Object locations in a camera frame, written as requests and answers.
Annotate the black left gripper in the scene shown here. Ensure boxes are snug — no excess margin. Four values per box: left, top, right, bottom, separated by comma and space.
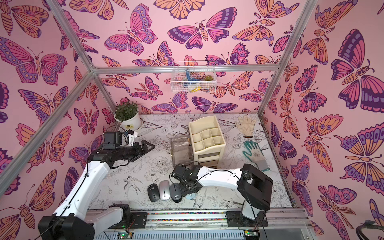
117, 140, 155, 161

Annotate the grey computer mouse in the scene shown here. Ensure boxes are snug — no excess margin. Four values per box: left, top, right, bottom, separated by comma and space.
170, 183, 183, 203

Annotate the silver computer mouse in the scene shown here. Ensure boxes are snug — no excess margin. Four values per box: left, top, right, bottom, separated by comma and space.
159, 180, 171, 201

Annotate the black computer mouse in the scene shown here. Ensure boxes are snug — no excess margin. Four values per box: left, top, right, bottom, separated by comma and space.
147, 184, 160, 202

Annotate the cream drawer organizer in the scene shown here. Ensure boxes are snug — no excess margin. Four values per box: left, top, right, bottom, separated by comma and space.
188, 115, 226, 168

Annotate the light blue computer mouse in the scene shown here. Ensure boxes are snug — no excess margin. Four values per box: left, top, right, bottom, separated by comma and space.
186, 193, 197, 201

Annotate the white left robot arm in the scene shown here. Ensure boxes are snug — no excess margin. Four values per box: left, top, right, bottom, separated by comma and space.
38, 130, 155, 240

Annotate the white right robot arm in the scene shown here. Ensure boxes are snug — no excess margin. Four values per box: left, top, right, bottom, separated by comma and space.
170, 164, 274, 221

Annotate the white plant pot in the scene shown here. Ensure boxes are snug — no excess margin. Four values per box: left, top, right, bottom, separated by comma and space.
116, 113, 143, 131

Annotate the green potted plant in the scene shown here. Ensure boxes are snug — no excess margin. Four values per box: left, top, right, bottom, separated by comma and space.
115, 101, 139, 122

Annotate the green coated work glove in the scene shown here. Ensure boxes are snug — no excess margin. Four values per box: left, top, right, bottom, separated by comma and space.
243, 141, 270, 172

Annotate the blue toy in basket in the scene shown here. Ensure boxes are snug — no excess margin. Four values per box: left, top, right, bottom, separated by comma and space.
184, 69, 200, 87

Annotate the beige knit glove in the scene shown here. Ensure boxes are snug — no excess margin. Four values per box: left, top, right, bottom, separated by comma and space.
235, 115, 257, 138

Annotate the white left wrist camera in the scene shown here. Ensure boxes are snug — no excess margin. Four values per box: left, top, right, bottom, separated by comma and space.
124, 130, 138, 147

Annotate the white wire basket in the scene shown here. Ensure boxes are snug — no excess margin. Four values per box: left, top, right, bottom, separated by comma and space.
169, 61, 217, 94

